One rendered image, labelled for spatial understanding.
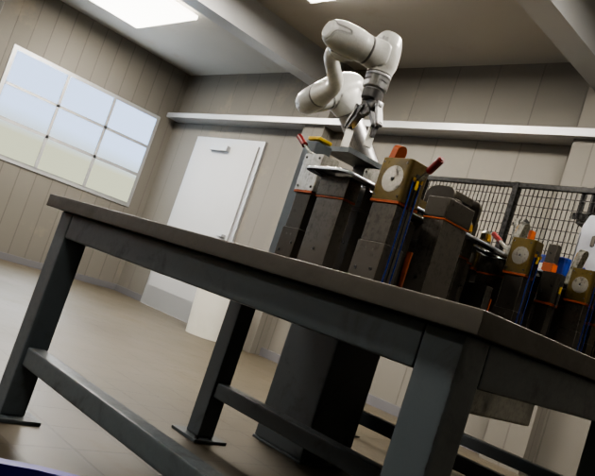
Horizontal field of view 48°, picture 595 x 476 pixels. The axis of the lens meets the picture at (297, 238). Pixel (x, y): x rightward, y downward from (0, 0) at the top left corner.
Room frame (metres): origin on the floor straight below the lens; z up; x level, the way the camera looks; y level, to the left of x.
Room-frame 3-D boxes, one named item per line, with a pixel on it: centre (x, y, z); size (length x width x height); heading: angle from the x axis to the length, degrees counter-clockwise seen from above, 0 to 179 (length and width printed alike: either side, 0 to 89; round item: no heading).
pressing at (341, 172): (2.25, -0.55, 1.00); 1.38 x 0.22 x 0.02; 128
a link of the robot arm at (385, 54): (2.30, -0.08, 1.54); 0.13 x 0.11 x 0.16; 114
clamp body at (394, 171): (1.75, -0.22, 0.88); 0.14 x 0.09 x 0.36; 38
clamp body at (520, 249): (2.16, -0.73, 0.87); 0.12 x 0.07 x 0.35; 38
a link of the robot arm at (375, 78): (2.31, -0.09, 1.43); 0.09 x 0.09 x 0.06
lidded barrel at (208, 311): (6.70, 0.56, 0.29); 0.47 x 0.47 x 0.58
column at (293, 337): (3.02, -0.30, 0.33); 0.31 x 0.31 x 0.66; 43
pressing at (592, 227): (2.71, -1.14, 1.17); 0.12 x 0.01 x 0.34; 38
